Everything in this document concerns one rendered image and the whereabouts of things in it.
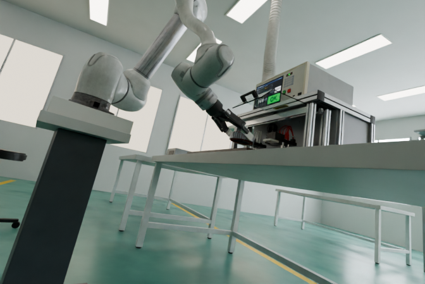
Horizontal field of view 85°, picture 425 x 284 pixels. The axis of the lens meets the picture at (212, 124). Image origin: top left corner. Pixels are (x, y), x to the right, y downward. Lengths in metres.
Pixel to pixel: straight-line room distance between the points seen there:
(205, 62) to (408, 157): 0.60
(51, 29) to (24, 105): 1.71
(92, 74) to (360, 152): 0.98
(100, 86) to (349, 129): 1.18
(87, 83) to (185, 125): 5.06
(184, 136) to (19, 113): 3.39
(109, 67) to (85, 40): 5.12
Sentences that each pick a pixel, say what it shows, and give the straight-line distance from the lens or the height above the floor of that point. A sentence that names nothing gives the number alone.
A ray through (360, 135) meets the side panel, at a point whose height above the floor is 0.99.
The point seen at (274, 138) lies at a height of 0.89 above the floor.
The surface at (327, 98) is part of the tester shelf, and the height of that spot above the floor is 1.09.
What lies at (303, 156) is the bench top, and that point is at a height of 0.72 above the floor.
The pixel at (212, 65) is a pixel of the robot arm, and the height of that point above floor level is 1.00.
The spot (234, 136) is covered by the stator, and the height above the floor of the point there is 0.82.
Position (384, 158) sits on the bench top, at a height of 0.72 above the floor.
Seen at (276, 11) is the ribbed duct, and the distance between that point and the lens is 3.64.
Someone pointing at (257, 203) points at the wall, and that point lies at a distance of 7.19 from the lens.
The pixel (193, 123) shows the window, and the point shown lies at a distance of 6.15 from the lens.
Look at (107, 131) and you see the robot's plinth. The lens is 1.00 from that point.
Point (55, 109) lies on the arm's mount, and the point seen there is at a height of 0.76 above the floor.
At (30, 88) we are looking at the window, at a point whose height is 1.72.
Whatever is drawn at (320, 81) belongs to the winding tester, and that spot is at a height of 1.25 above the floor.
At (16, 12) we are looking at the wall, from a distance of 6.57.
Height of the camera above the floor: 0.62
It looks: 14 degrees up
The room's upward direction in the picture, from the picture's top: 11 degrees clockwise
